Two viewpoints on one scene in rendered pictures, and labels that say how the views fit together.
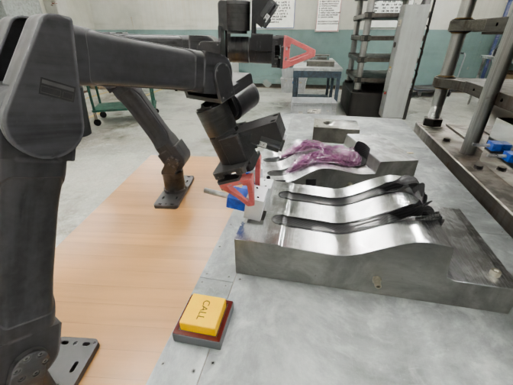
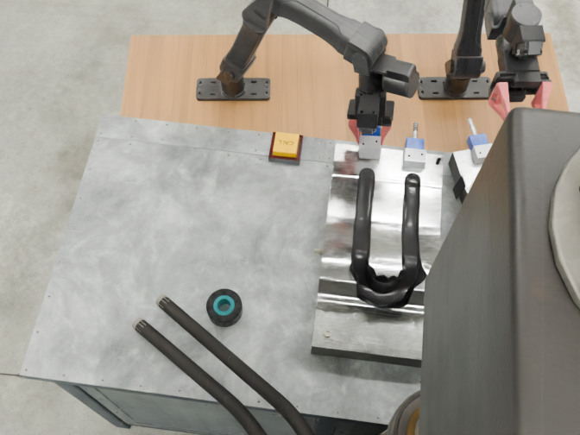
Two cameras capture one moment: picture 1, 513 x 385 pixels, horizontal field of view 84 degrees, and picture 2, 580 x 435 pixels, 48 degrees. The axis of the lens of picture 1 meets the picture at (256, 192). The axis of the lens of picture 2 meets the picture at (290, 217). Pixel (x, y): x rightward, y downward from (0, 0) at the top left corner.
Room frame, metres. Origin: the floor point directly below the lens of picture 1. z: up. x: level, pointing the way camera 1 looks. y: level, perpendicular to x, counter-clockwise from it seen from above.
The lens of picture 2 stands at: (0.26, -0.83, 2.23)
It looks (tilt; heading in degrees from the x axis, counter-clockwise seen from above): 63 degrees down; 86
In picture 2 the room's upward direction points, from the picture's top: straight up
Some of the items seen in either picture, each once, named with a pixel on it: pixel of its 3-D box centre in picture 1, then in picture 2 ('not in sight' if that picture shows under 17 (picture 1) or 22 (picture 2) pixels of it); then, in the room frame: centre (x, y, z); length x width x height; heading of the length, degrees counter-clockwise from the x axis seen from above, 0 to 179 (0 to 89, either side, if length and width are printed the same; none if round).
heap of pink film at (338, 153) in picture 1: (321, 151); not in sight; (0.87, -0.21, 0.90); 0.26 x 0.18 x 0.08; 96
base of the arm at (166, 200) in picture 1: (174, 180); (457, 79); (0.78, 0.25, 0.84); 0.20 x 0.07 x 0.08; 176
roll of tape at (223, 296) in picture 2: not in sight; (224, 307); (0.15, -0.33, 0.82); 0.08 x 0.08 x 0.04
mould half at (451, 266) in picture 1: (359, 224); (381, 246); (0.51, -0.23, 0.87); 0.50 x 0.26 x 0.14; 79
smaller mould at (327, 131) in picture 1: (334, 131); not in sight; (1.31, -0.37, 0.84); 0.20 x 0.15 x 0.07; 79
